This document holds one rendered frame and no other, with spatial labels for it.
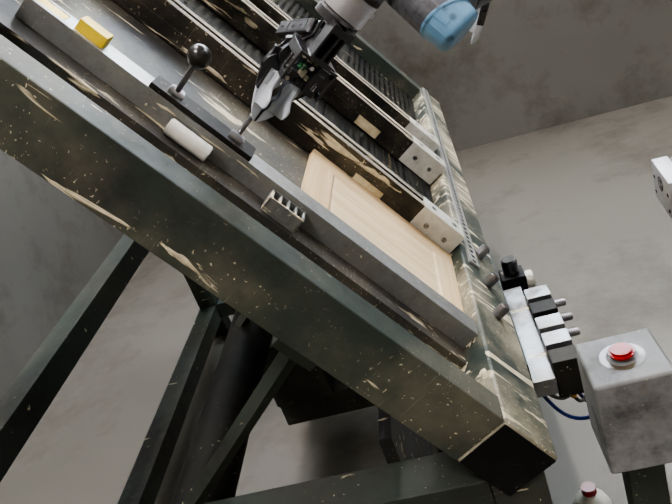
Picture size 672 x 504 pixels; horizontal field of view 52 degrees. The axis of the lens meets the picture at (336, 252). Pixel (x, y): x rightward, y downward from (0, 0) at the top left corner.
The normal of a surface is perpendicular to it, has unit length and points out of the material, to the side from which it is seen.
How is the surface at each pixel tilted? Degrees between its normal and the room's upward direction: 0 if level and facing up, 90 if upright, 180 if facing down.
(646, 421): 90
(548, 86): 90
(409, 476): 0
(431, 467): 0
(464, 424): 90
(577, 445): 0
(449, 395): 90
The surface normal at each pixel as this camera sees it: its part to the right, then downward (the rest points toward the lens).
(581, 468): -0.31, -0.86
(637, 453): -0.04, 0.45
